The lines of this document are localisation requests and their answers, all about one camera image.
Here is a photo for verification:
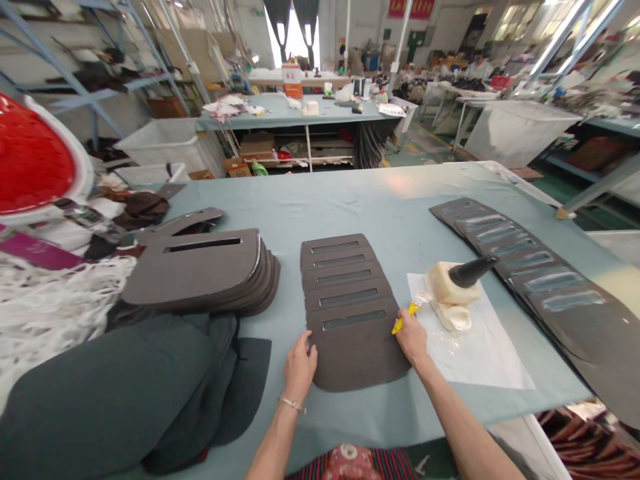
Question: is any stack of grey panels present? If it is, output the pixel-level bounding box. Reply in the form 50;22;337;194
121;227;282;318

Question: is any pile of dark grey sheets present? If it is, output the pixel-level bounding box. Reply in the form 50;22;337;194
0;311;274;480

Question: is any red plastic basket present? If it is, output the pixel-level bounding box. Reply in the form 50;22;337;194
0;91;97;222

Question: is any cream glue bottle black nozzle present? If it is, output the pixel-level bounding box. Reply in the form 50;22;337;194
425;255;499;307

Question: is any pile of red striped pieces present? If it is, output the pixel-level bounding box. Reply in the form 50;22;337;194
533;403;640;480

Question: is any large white plastic crate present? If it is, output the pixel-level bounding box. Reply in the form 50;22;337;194
113;117;227;177

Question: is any pile of white strips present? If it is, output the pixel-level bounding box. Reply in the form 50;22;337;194
0;253;139;417

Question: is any grey metal table leg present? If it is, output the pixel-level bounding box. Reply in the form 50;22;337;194
555;149;640;221

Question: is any brown cloth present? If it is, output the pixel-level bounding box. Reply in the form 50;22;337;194
111;191;171;232

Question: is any cluttered workbench with shelves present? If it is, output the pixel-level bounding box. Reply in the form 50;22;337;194
195;59;407;176

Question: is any yellow-handled glue brush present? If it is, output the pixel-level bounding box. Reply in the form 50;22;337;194
391;291;432;335

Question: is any person's body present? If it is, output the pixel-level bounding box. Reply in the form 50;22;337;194
283;441;417;480

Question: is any blue metal shelf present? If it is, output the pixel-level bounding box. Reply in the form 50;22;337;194
0;0;193;153

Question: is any row of glue-coated grey panels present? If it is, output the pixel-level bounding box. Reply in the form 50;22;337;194
428;197;640;432

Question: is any purple flat box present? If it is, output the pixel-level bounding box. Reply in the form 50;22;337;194
0;231;87;272

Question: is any red hanging banner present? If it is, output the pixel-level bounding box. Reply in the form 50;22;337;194
388;0;435;21

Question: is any white paper sheet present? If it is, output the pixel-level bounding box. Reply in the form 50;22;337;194
405;271;537;391

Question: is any person's left hand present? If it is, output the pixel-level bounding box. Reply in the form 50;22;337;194
283;330;319;400

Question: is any white fabric cart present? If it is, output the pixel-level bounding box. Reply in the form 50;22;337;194
463;99;585;169

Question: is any cream glue dish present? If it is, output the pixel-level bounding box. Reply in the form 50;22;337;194
430;299;473;335

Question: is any person's right hand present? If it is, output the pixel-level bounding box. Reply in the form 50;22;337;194
394;307;429;374

